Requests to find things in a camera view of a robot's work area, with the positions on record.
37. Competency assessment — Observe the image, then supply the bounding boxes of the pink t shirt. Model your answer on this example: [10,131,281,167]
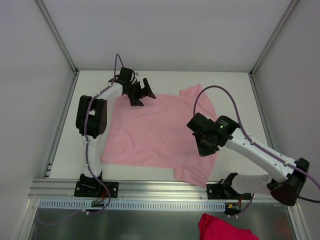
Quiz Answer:
[100,84,217,188]

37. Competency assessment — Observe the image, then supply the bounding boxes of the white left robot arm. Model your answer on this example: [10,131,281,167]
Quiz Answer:
[74,67,156,198]

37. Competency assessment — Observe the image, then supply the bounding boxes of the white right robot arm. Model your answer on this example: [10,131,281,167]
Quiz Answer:
[187,113,310,207]

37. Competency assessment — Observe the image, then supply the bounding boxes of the red t shirt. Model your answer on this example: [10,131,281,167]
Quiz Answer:
[198,213,259,240]

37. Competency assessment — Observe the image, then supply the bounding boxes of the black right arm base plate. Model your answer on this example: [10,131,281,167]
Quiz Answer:
[206,183,252,200]

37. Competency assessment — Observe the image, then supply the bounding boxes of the aluminium front rail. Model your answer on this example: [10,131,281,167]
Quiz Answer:
[28,178,273,200]

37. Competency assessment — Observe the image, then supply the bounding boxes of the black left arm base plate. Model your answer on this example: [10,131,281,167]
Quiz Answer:
[74,181,119,198]

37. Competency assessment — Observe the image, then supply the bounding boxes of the left aluminium frame post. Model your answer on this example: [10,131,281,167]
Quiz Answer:
[34,0,80,76]

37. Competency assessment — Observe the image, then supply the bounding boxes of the aluminium frame post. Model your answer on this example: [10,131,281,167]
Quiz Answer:
[248,0,303,78]
[34,0,80,76]

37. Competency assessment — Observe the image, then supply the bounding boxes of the white slotted cable duct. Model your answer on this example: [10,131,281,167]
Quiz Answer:
[38,199,226,212]

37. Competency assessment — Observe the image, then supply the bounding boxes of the right aluminium frame post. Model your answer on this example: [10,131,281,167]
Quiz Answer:
[248,0,303,78]

